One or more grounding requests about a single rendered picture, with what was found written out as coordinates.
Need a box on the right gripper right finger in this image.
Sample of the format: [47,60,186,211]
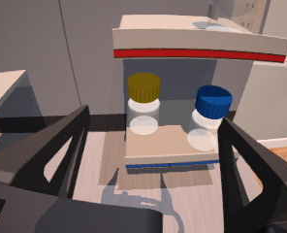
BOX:
[217,117,287,233]

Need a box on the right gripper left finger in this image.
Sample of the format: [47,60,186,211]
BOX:
[0,105,90,199]

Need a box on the white bottle with yellow cap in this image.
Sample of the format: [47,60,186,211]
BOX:
[127,73,161,136]

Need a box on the white bottle with red cap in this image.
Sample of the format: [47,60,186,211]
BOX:
[206,0,258,33]

